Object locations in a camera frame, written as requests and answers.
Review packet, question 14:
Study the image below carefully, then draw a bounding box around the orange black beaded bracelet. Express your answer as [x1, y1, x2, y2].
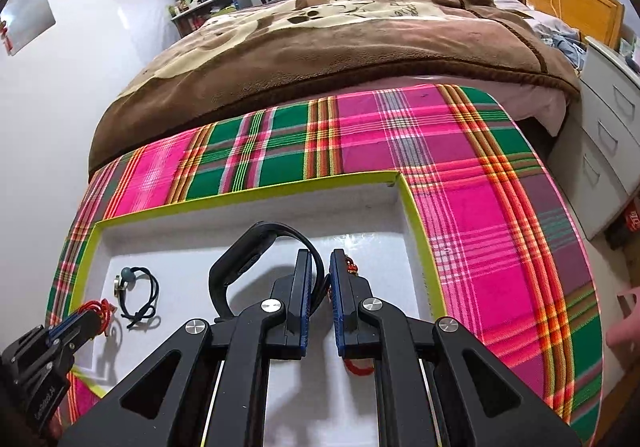
[326, 258, 377, 377]

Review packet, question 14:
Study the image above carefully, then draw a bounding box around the white tray with green rim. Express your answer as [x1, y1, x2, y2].
[61, 172, 446, 446]

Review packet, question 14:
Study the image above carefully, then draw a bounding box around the pink plastic stool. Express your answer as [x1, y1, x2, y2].
[605, 287, 640, 349]

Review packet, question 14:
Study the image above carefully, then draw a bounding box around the cluttered side desk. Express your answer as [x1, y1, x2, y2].
[169, 0, 253, 37]

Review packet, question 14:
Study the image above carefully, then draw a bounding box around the grey wall panel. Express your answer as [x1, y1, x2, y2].
[1, 0, 55, 56]

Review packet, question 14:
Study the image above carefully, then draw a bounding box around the pink green plaid tablecloth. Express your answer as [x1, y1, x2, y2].
[47, 85, 603, 443]

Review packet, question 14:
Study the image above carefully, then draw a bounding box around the red can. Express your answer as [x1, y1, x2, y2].
[624, 199, 640, 233]

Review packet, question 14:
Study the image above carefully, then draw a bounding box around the black wristband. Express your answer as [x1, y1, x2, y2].
[208, 222, 330, 323]

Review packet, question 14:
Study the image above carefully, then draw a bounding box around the red gold beaded bracelet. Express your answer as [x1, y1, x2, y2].
[76, 297, 117, 339]

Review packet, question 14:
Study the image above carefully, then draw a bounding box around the brown plush blanket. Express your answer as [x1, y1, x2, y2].
[88, 0, 580, 172]

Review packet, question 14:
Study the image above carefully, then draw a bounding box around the white drawer cabinet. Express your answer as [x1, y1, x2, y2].
[548, 37, 640, 239]

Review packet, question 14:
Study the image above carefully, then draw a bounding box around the black hair tie with bead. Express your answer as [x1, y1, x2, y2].
[112, 266, 163, 331]

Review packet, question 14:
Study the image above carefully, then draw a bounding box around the red hanging ornament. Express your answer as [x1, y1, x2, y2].
[0, 20, 13, 56]

